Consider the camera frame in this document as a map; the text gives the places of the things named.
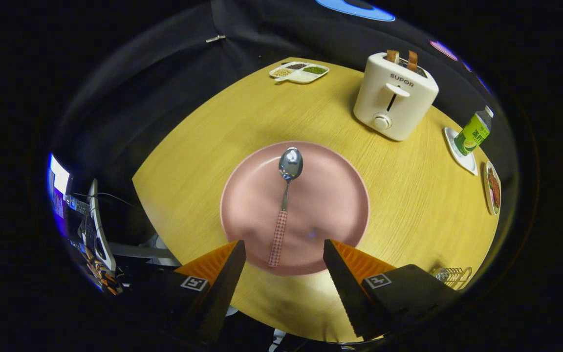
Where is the pink round plate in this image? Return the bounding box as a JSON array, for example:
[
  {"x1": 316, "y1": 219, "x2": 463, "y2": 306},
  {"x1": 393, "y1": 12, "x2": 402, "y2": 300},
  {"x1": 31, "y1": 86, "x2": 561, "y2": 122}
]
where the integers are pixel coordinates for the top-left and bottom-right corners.
[{"x1": 220, "y1": 141, "x2": 370, "y2": 276}]

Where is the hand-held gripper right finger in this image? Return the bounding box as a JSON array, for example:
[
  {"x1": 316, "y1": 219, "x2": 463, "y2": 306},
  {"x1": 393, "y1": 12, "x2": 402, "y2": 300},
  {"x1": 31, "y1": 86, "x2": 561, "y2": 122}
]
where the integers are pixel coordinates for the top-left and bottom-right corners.
[{"x1": 323, "y1": 240, "x2": 457, "y2": 341}]

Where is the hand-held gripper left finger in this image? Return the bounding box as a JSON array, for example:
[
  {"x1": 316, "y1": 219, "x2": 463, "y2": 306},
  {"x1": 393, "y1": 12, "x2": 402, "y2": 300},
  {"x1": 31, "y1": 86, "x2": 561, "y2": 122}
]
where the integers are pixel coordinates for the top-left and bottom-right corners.
[{"x1": 125, "y1": 240, "x2": 247, "y2": 344}]

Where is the white toaster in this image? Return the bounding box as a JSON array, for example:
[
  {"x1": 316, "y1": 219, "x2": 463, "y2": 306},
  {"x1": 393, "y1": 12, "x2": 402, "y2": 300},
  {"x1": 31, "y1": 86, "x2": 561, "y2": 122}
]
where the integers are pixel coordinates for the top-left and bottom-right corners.
[{"x1": 353, "y1": 52, "x2": 439, "y2": 142}]

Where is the white square coaster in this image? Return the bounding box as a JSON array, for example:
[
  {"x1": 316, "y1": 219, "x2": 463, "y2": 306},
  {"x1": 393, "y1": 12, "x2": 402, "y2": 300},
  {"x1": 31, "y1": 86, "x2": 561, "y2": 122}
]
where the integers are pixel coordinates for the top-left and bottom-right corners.
[{"x1": 444, "y1": 127, "x2": 478, "y2": 176}]

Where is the white divided seasoning dish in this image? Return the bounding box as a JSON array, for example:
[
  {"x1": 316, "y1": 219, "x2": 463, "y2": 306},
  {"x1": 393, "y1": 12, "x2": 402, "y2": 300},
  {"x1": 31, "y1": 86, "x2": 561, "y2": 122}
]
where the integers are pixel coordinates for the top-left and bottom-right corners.
[{"x1": 269, "y1": 62, "x2": 330, "y2": 85}]

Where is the white food plate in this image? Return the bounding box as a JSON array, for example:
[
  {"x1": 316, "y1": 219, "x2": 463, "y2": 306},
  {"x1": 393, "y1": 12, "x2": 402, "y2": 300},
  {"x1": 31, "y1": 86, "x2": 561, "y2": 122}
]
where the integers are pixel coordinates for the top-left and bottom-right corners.
[{"x1": 483, "y1": 161, "x2": 502, "y2": 216}]

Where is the spoon with red checked handle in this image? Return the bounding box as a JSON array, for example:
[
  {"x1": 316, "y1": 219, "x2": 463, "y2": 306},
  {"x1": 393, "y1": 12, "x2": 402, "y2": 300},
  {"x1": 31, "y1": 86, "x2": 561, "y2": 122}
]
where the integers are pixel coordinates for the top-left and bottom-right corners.
[{"x1": 268, "y1": 147, "x2": 304, "y2": 268}]

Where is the brown meat piece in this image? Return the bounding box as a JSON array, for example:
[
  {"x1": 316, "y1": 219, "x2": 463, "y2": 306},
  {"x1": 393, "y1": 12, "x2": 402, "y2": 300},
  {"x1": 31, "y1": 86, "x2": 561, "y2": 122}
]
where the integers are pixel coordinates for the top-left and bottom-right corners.
[{"x1": 488, "y1": 169, "x2": 501, "y2": 208}]

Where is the metal wire cutlery basket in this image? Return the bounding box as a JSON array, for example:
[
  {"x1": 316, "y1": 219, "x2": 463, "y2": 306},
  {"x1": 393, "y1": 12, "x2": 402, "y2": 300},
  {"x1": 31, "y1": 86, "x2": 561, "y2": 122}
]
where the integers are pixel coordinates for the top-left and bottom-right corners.
[{"x1": 431, "y1": 266, "x2": 473, "y2": 290}]

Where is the green label drink bottle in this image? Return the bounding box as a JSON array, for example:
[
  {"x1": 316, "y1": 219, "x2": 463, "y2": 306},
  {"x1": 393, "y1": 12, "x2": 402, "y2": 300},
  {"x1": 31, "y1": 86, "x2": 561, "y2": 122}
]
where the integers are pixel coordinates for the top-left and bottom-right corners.
[{"x1": 454, "y1": 106, "x2": 495, "y2": 156}]

